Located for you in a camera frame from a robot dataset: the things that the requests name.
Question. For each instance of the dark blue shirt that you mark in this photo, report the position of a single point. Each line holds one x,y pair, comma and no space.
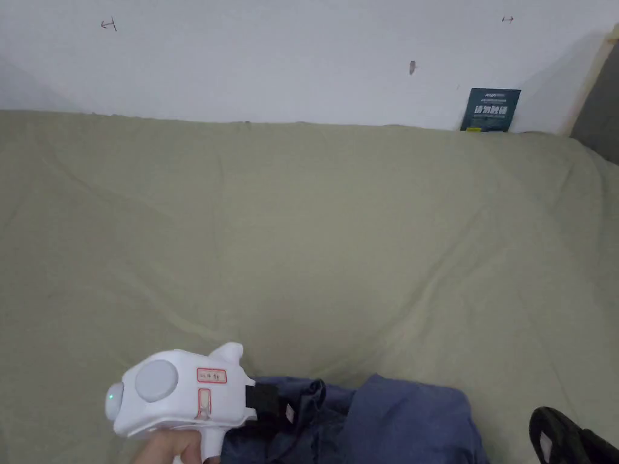
387,425

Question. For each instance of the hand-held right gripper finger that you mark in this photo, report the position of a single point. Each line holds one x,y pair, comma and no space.
566,437

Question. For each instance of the dark blue printed card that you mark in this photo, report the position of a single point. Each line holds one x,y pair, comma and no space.
491,110

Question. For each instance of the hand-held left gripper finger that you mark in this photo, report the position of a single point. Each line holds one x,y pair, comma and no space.
287,413

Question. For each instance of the bed with pale green sheet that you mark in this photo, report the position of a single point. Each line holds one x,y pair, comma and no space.
300,232

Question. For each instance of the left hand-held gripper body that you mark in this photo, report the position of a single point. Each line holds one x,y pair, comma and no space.
193,391

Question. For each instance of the person's left hand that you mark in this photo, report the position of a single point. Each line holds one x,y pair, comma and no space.
169,447

